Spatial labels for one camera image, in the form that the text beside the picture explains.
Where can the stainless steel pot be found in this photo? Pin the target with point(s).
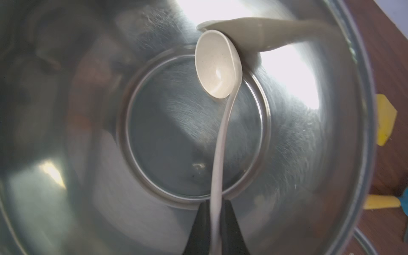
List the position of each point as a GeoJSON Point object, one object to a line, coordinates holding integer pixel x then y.
{"type": "Point", "coordinates": [108, 138]}

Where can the glass pot lid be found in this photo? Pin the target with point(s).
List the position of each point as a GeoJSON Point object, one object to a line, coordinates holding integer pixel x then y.
{"type": "Point", "coordinates": [364, 242]}

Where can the yellow toy shovel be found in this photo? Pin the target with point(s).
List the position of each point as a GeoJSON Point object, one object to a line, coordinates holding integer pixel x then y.
{"type": "Point", "coordinates": [386, 119]}

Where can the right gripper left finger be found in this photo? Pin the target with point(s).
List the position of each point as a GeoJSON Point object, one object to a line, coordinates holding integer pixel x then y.
{"type": "Point", "coordinates": [199, 238]}

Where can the cream plastic ladle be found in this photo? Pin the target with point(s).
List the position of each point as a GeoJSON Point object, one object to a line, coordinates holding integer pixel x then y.
{"type": "Point", "coordinates": [219, 70]}

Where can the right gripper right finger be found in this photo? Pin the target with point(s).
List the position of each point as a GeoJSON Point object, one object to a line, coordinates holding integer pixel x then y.
{"type": "Point", "coordinates": [232, 240]}

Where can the blue yellow toy rake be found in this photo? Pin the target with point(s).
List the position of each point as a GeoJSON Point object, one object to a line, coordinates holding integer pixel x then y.
{"type": "Point", "coordinates": [387, 201]}

